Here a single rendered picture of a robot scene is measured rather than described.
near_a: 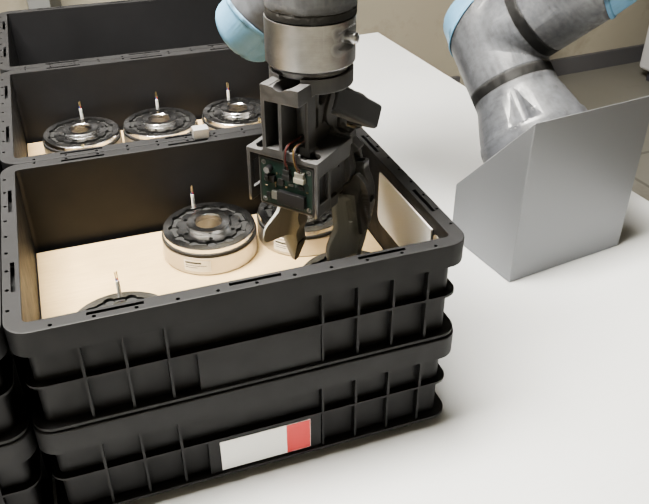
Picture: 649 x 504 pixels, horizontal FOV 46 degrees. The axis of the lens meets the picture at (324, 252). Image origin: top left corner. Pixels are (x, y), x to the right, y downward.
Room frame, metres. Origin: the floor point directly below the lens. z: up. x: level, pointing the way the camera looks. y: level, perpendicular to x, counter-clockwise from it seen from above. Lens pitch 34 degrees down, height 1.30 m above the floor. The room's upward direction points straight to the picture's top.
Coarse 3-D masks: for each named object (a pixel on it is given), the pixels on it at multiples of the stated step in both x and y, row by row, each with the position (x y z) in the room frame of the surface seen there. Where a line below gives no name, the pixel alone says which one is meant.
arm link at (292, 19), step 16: (272, 0) 0.59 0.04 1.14; (288, 0) 0.58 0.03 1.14; (304, 0) 0.58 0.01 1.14; (320, 0) 0.58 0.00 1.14; (336, 0) 0.59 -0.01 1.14; (352, 0) 0.60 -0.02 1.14; (272, 16) 0.59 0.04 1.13; (288, 16) 0.58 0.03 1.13; (304, 16) 0.58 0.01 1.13; (320, 16) 0.58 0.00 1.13; (336, 16) 0.59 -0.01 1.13; (352, 16) 0.60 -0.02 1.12
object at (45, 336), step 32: (64, 160) 0.74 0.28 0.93; (96, 160) 0.74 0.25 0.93; (384, 160) 0.74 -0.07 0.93; (0, 192) 0.67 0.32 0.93; (416, 192) 0.67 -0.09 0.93; (448, 224) 0.61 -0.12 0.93; (352, 256) 0.55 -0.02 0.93; (384, 256) 0.55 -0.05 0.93; (416, 256) 0.56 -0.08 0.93; (448, 256) 0.57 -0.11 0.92; (224, 288) 0.51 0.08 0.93; (256, 288) 0.51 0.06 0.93; (288, 288) 0.52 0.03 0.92; (320, 288) 0.53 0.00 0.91; (64, 320) 0.46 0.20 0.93; (96, 320) 0.47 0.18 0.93; (128, 320) 0.47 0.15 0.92; (160, 320) 0.48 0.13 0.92; (192, 320) 0.49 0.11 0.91; (32, 352) 0.45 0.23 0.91
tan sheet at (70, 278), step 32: (256, 224) 0.77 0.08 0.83; (64, 256) 0.70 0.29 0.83; (96, 256) 0.70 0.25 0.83; (128, 256) 0.70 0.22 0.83; (160, 256) 0.70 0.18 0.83; (256, 256) 0.70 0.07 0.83; (288, 256) 0.70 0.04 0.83; (64, 288) 0.64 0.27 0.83; (96, 288) 0.64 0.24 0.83; (128, 288) 0.64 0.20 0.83; (160, 288) 0.64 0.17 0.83; (192, 288) 0.64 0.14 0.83
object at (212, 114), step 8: (216, 104) 1.06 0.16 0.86; (256, 104) 1.06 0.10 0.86; (208, 112) 1.03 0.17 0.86; (216, 112) 1.03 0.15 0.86; (256, 112) 1.03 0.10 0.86; (208, 120) 1.00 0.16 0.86; (216, 120) 1.00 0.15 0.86; (224, 120) 1.00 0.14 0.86; (232, 120) 1.00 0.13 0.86; (240, 120) 1.00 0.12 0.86; (248, 120) 1.01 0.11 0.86; (256, 120) 1.00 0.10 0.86
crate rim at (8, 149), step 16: (208, 48) 1.10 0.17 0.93; (224, 48) 1.10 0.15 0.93; (80, 64) 1.03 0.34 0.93; (96, 64) 1.04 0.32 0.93; (112, 64) 1.04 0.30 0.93; (128, 64) 1.05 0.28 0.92; (0, 80) 0.97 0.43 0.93; (0, 96) 0.92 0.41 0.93; (0, 112) 0.87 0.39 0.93; (0, 128) 0.82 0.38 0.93; (224, 128) 0.82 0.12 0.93; (240, 128) 0.82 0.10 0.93; (256, 128) 0.82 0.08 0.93; (0, 144) 0.78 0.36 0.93; (112, 144) 0.78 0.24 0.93; (128, 144) 0.78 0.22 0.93; (144, 144) 0.78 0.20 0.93; (0, 160) 0.74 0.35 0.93; (16, 160) 0.74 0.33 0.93; (32, 160) 0.74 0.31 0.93
